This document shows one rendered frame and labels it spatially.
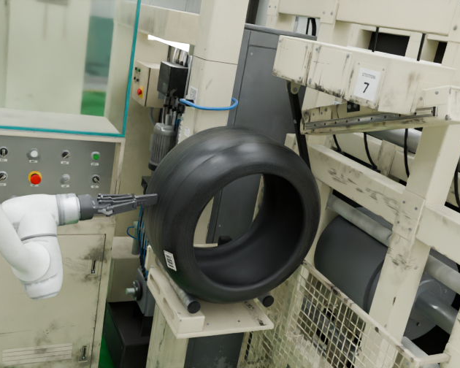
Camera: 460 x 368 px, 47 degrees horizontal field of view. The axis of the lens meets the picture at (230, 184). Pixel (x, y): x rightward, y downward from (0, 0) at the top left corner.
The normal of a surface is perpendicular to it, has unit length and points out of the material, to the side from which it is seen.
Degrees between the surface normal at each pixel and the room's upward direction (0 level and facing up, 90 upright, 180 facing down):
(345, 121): 90
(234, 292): 101
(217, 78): 90
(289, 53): 90
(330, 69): 90
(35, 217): 58
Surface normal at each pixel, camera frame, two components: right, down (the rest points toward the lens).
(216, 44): 0.41, 0.34
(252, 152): 0.29, -0.46
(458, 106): 0.44, 0.04
